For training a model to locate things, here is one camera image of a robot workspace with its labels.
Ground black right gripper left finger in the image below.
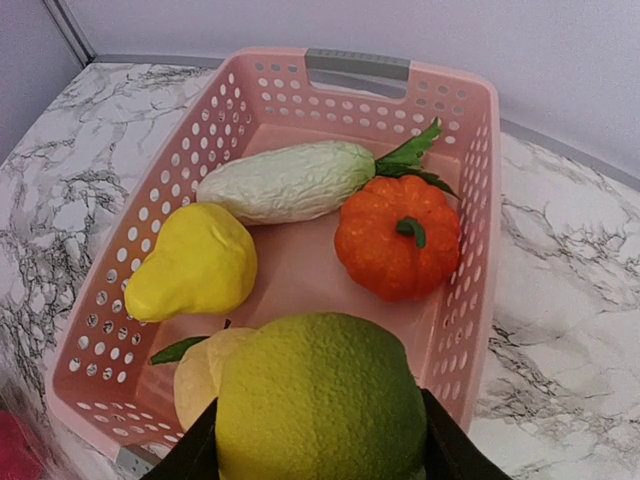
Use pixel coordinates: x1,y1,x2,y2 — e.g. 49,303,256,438
141,398,220,480

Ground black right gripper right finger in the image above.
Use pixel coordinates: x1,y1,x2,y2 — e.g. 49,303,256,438
421,389,510,480

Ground peach fake fruit with leaf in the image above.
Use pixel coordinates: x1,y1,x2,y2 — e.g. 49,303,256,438
149,321,258,432

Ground yellow fake lemon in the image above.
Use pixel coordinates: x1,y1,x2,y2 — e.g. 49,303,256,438
124,203,258,323

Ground orange fake pumpkin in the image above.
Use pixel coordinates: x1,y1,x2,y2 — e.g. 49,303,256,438
334,175,461,302

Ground red fake pepper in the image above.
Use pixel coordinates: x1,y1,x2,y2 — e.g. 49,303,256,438
1,411,43,480

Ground left aluminium frame post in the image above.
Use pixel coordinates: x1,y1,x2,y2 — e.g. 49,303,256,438
42,0,96,67

